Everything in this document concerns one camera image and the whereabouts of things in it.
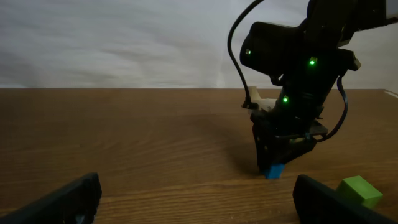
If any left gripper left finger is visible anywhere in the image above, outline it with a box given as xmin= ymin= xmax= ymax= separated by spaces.
xmin=0 ymin=172 xmax=103 ymax=224

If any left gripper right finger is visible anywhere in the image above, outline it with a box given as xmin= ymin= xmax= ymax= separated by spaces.
xmin=292 ymin=174 xmax=398 ymax=224

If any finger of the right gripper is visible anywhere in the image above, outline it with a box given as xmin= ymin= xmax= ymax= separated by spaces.
xmin=252 ymin=130 xmax=283 ymax=173
xmin=279 ymin=138 xmax=317 ymax=166

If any blue cube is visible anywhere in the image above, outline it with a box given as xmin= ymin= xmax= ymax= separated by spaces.
xmin=262 ymin=163 xmax=285 ymax=180

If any green cube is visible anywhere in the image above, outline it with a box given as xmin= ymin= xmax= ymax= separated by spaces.
xmin=335 ymin=175 xmax=384 ymax=210

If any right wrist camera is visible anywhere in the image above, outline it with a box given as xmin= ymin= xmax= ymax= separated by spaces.
xmin=246 ymin=86 xmax=278 ymax=112

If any black cable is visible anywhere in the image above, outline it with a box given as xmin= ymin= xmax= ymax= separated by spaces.
xmin=226 ymin=0 xmax=349 ymax=144

